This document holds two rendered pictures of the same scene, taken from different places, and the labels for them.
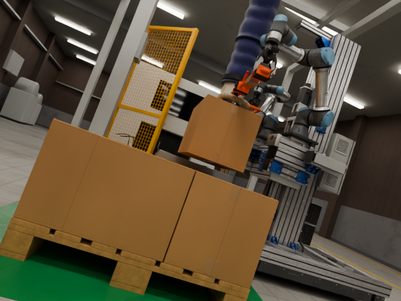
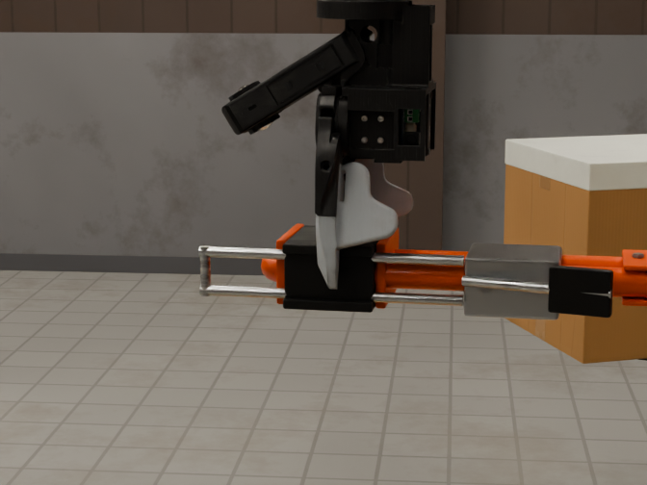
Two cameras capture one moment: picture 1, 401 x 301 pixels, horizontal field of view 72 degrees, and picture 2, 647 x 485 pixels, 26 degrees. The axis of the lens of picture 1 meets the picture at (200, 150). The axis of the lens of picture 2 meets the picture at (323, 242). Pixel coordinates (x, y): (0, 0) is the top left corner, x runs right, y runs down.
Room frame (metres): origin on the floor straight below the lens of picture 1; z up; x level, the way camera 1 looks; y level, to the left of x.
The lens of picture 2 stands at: (1.82, -1.17, 1.39)
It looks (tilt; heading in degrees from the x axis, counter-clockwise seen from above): 11 degrees down; 109
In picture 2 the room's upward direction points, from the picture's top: straight up
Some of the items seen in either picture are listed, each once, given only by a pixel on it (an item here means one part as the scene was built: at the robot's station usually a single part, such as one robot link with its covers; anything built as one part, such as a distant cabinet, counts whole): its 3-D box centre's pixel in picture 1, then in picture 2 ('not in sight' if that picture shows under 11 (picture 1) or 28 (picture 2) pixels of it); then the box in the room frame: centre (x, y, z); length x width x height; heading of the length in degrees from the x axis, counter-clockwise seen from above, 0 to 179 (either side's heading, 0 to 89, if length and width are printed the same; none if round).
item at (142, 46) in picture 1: (141, 48); not in sight; (3.03, 1.01, 1.62); 0.20 x 0.05 x 0.30; 9
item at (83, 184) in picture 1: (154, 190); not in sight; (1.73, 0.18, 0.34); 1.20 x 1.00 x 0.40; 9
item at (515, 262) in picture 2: (252, 80); (513, 280); (1.61, -0.15, 1.16); 0.07 x 0.07 x 0.04; 9
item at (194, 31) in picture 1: (140, 106); not in sight; (3.32, 0.86, 1.05); 0.87 x 0.10 x 2.10; 61
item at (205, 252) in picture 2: (265, 79); (399, 282); (1.54, -0.21, 1.16); 0.31 x 0.03 x 0.05; 9
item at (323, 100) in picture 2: (268, 52); (374, 82); (1.51, -0.17, 1.31); 0.09 x 0.08 x 0.12; 9
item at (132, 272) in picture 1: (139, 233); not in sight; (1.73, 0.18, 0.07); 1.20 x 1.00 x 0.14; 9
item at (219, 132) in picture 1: (215, 136); not in sight; (2.09, -0.07, 0.84); 0.60 x 0.40 x 0.40; 10
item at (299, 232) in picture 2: (261, 73); (339, 265); (1.48, -0.17, 1.16); 0.08 x 0.07 x 0.05; 9
